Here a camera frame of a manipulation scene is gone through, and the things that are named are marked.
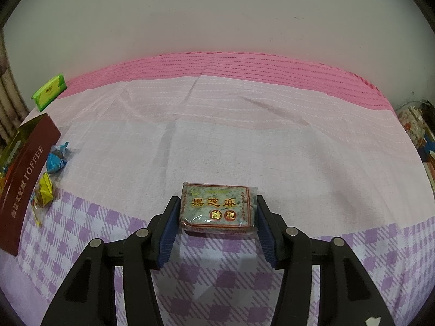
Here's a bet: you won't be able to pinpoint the yellow date candy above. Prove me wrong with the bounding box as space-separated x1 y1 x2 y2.
30 172 54 227

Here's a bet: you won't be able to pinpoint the blue triangular candy packet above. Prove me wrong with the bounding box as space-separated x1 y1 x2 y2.
46 141 70 174

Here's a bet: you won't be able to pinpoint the black sesame cake box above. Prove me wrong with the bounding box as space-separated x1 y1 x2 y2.
180 183 257 235

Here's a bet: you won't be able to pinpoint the pink purple checked tablecloth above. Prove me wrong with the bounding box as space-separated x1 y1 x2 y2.
1 52 434 325

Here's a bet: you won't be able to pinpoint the gold toffee tin box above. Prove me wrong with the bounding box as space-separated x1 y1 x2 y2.
1 113 60 256

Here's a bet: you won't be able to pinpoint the cluttered shelf items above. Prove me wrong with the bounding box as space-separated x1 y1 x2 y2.
396 100 435 190

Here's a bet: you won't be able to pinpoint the beige patterned curtain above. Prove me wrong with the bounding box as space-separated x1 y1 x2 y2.
0 31 29 149

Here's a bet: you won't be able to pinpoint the green tissue pack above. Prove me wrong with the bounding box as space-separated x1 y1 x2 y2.
32 74 67 112

